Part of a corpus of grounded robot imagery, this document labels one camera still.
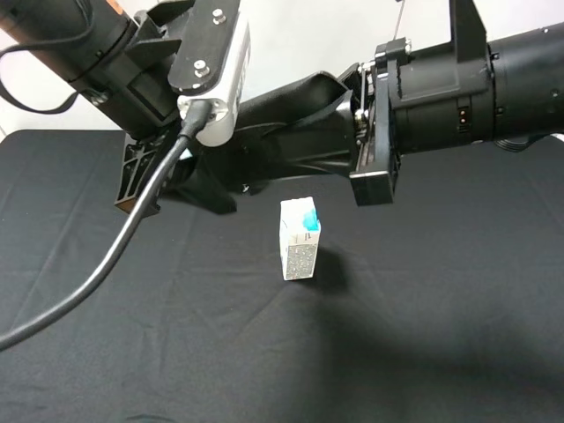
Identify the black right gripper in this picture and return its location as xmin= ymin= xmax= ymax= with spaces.
xmin=347 ymin=36 xmax=494 ymax=207

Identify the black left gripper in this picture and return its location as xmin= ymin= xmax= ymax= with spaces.
xmin=70 ymin=1 xmax=195 ymax=214

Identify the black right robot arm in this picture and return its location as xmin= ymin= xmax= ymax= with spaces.
xmin=350 ymin=1 xmax=563 ymax=205

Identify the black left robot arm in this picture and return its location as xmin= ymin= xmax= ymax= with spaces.
xmin=1 ymin=1 xmax=194 ymax=212

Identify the white blue carton box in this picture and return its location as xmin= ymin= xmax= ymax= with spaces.
xmin=279 ymin=197 xmax=321 ymax=281

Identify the black tablecloth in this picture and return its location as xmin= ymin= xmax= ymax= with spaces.
xmin=1 ymin=138 xmax=563 ymax=422

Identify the black camera cable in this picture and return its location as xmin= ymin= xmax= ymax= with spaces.
xmin=0 ymin=100 xmax=218 ymax=352

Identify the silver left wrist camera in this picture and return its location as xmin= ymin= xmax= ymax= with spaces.
xmin=168 ymin=1 xmax=250 ymax=147

